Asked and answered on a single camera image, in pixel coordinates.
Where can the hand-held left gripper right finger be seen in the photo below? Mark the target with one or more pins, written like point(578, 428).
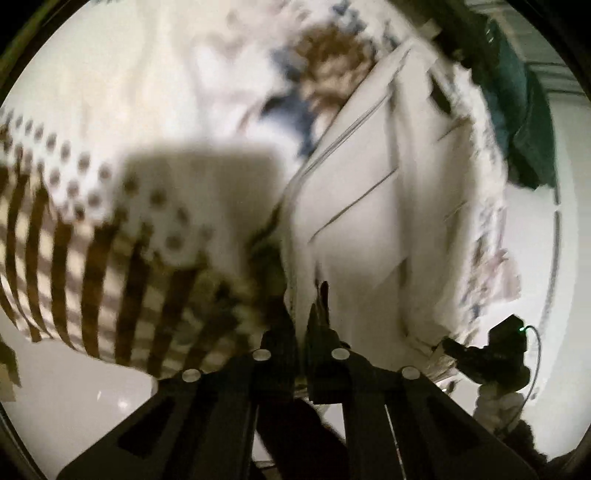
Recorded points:
point(319, 344)

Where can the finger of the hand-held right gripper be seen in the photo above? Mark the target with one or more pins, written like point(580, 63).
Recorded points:
point(452, 349)

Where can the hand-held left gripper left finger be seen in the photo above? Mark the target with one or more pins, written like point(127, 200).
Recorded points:
point(277, 344)

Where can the white small garment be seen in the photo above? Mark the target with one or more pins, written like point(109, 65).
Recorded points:
point(369, 221)

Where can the person's right forearm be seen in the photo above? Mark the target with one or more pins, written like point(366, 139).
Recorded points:
point(496, 406)

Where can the dark green cloth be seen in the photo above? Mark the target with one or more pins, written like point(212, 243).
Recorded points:
point(521, 115)

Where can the printed blanket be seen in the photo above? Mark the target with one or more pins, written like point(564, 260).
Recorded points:
point(138, 92)

